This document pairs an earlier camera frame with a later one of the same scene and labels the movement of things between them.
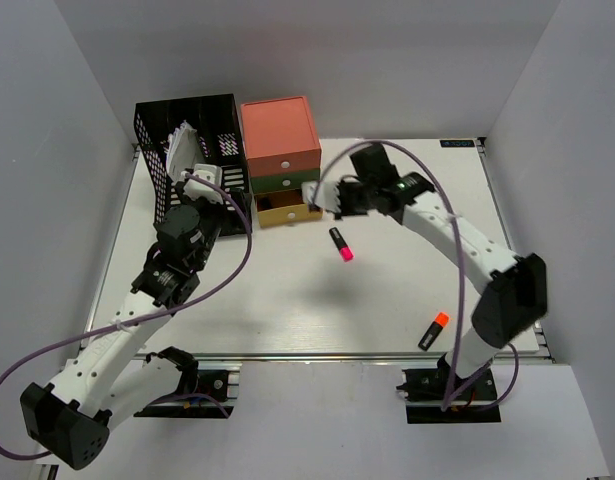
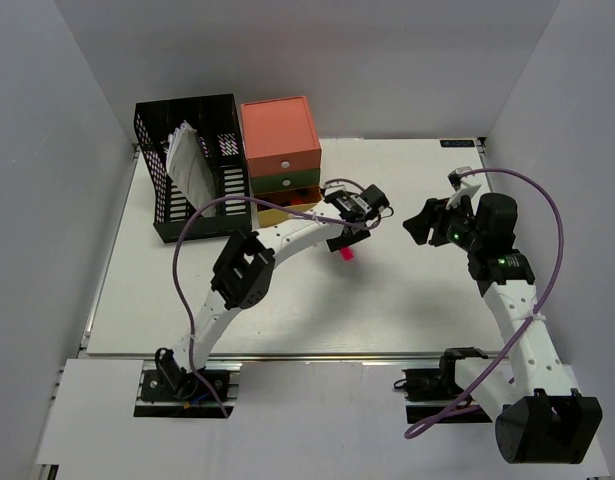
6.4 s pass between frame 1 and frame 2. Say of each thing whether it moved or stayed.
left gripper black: moved
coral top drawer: stayed
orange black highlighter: moved
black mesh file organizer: stayed
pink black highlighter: stayed
